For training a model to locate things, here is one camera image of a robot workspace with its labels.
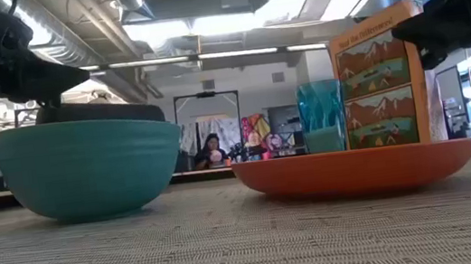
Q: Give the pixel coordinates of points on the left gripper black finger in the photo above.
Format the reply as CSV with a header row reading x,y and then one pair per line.
x,y
46,81

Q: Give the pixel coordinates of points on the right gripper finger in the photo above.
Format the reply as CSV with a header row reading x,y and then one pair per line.
x,y
437,34

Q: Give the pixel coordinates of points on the orange cereal box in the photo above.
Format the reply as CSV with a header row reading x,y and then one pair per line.
x,y
377,86

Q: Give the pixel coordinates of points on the black rounded object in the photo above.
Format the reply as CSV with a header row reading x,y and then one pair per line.
x,y
114,111

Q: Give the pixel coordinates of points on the teal ceramic bowl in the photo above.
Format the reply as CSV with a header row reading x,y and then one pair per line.
x,y
85,170

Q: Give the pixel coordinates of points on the teal transparent tumbler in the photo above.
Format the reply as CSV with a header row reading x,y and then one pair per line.
x,y
320,114

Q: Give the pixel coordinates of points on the orange plate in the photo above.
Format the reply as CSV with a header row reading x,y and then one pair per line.
x,y
355,173

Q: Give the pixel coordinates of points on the long ceiling light strip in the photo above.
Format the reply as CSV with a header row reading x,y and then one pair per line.
x,y
207,56

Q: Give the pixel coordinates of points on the person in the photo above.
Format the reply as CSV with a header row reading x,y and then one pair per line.
x,y
211,151

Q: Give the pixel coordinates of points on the white hanging cloth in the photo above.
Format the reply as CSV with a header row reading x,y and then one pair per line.
x,y
226,131

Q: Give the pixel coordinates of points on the colourful patchwork item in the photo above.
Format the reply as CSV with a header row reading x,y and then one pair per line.
x,y
258,136

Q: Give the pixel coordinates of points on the grey woven placemat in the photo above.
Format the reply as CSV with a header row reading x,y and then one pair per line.
x,y
251,248

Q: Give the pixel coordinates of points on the silver ceiling duct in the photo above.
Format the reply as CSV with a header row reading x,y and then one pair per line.
x,y
64,40

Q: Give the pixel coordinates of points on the black metal frame rig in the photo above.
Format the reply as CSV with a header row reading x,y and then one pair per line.
x,y
205,95

